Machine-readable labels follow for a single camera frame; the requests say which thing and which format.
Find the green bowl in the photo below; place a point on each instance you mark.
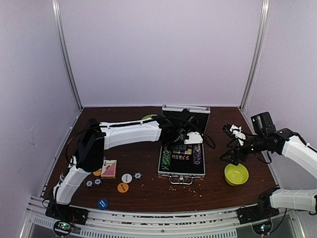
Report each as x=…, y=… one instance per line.
x=236, y=175

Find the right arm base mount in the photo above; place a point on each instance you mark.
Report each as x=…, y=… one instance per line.
x=255, y=213

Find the orange button left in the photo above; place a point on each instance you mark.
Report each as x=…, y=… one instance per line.
x=98, y=172

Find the white dealer button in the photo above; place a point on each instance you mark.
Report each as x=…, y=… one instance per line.
x=126, y=178

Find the dark poker chip leftmost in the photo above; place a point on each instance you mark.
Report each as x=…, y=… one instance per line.
x=89, y=183

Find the orange big blind button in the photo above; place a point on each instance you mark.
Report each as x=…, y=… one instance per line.
x=122, y=187

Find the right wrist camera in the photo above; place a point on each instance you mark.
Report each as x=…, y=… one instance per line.
x=234, y=132

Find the dark poker chip by dealer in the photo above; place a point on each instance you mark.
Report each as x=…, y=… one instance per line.
x=138, y=175

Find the aluminium front rail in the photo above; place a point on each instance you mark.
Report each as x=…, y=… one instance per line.
x=219, y=223

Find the aluminium corner post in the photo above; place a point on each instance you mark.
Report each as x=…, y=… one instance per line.
x=255, y=63
x=64, y=51

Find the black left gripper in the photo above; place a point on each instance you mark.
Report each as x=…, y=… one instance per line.
x=174, y=144

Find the green plate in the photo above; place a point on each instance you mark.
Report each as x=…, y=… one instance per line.
x=149, y=116

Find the aluminium poker case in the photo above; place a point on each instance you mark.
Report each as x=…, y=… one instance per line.
x=185, y=171

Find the row of red dice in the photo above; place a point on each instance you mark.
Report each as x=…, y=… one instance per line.
x=181, y=157

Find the red card deck box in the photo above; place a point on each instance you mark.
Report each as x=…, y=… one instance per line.
x=109, y=169

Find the purple poker chip stack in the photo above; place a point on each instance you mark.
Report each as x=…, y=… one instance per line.
x=197, y=154

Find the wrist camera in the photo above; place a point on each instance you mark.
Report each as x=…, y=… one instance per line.
x=193, y=138
x=234, y=132

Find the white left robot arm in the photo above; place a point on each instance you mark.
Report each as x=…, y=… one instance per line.
x=94, y=139

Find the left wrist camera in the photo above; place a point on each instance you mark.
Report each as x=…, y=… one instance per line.
x=193, y=138

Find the aluminium corner post left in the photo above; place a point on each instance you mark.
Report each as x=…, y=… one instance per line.
x=64, y=51

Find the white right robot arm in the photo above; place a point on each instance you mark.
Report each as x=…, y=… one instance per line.
x=284, y=142

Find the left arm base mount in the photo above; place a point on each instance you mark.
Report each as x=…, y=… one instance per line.
x=67, y=213

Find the blue small blind button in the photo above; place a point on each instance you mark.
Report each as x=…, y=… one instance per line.
x=102, y=204

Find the green poker chip stack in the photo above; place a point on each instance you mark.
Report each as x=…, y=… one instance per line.
x=166, y=160

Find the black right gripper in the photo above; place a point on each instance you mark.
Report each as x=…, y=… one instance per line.
x=236, y=148

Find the aluminium corner post right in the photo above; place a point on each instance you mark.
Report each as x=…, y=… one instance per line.
x=255, y=63

